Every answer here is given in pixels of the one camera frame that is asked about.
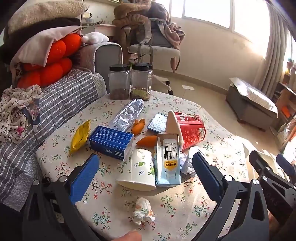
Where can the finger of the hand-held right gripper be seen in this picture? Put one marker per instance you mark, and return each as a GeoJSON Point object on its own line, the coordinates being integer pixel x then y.
{"type": "Point", "coordinates": [285, 162]}
{"type": "Point", "coordinates": [266, 165]}

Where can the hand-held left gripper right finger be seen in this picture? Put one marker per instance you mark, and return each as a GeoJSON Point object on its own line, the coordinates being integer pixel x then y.
{"type": "Point", "coordinates": [205, 173]}

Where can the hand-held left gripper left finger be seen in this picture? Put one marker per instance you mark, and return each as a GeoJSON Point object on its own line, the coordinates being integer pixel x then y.
{"type": "Point", "coordinates": [84, 176]}

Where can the yellow snack packet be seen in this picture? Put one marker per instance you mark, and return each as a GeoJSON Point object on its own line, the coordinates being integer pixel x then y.
{"type": "Point", "coordinates": [79, 139]}

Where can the blue and white milk carton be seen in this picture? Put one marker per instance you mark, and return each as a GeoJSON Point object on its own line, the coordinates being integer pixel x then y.
{"type": "Point", "coordinates": [167, 166]}

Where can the blue medicine box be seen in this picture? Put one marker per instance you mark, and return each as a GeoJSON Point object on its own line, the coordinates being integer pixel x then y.
{"type": "Point", "coordinates": [108, 141]}

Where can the red instant noodle cup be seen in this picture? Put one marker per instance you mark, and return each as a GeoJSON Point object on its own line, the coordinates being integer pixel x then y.
{"type": "Point", "coordinates": [192, 129]}

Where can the white floral paper cup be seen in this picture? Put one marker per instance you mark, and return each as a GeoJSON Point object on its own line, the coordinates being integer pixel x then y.
{"type": "Point", "coordinates": [138, 169]}

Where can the stained tissue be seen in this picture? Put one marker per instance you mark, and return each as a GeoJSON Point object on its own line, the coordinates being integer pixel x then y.
{"type": "Point", "coordinates": [142, 209]}

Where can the long orange peel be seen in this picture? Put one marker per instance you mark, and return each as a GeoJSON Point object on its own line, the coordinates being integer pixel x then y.
{"type": "Point", "coordinates": [146, 140]}

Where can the clear plastic bottle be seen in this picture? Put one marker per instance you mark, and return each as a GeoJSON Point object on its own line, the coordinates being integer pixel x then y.
{"type": "Point", "coordinates": [126, 115]}

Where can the person's left hand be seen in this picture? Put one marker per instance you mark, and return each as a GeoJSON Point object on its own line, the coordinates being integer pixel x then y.
{"type": "Point", "coordinates": [128, 236]}

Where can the crumpled white tissue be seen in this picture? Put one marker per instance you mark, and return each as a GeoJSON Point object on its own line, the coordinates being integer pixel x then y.
{"type": "Point", "coordinates": [186, 162]}

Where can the floral tablecloth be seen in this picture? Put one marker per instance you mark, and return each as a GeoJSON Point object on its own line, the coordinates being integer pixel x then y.
{"type": "Point", "coordinates": [175, 204]}

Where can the wooden desk shelf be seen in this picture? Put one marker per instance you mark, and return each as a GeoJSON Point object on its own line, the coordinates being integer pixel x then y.
{"type": "Point", "coordinates": [286, 104]}

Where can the dark grey ottoman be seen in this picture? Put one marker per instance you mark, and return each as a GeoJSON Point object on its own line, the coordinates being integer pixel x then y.
{"type": "Point", "coordinates": [245, 109]}

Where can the blue and white sachet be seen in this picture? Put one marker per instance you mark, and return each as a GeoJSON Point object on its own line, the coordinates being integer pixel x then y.
{"type": "Point", "coordinates": [157, 122]}

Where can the striped quilted ottoman cover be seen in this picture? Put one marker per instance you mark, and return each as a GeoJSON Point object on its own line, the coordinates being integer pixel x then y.
{"type": "Point", "coordinates": [256, 95]}

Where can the curled orange peel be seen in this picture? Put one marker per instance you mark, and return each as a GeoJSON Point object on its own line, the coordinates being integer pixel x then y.
{"type": "Point", "coordinates": [138, 127]}

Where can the striped quilted sofa cover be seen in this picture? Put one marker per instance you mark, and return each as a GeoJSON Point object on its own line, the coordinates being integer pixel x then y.
{"type": "Point", "coordinates": [62, 92]}

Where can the white paper sheet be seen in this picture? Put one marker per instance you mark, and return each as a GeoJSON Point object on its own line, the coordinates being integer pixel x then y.
{"type": "Point", "coordinates": [188, 87]}

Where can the patterned white scarf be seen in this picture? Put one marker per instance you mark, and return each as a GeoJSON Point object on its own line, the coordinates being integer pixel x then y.
{"type": "Point", "coordinates": [16, 115]}

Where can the clear jar with brown contents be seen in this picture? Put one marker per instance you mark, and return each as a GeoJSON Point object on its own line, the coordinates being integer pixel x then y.
{"type": "Point", "coordinates": [119, 81]}

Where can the orange segmented cushion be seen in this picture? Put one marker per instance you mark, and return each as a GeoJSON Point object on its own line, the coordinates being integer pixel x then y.
{"type": "Point", "coordinates": [50, 73]}
{"type": "Point", "coordinates": [64, 46]}

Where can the clear jar with green contents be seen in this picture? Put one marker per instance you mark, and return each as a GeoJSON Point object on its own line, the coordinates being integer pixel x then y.
{"type": "Point", "coordinates": [141, 81]}

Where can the grey sofa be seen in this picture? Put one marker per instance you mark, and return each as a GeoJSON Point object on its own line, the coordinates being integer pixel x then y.
{"type": "Point", "coordinates": [108, 60]}

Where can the grey curtain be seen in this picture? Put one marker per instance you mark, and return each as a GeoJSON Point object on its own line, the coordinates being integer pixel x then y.
{"type": "Point", "coordinates": [275, 41]}

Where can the grey office chair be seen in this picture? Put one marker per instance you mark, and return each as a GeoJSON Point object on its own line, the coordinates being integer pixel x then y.
{"type": "Point", "coordinates": [159, 49]}

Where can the pale pink cloth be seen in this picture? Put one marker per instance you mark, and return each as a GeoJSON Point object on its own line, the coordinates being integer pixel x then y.
{"type": "Point", "coordinates": [46, 44]}

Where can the white plush toy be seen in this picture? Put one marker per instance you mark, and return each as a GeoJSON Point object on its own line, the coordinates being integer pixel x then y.
{"type": "Point", "coordinates": [94, 38]}

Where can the window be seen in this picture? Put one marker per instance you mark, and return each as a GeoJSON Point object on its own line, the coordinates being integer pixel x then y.
{"type": "Point", "coordinates": [208, 11]}

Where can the beige fleece blanket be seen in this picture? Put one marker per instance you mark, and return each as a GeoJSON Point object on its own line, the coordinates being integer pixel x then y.
{"type": "Point", "coordinates": [46, 14]}

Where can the brown fleece blanket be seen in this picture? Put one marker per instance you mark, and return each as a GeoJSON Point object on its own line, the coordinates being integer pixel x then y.
{"type": "Point", "coordinates": [136, 16]}

